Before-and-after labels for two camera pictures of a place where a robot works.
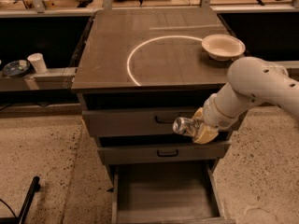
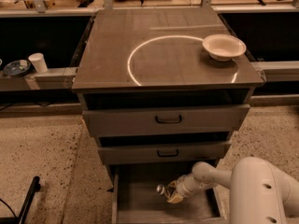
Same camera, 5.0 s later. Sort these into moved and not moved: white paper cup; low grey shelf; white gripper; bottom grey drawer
Moved: white gripper
Not moved: low grey shelf; white paper cup; bottom grey drawer
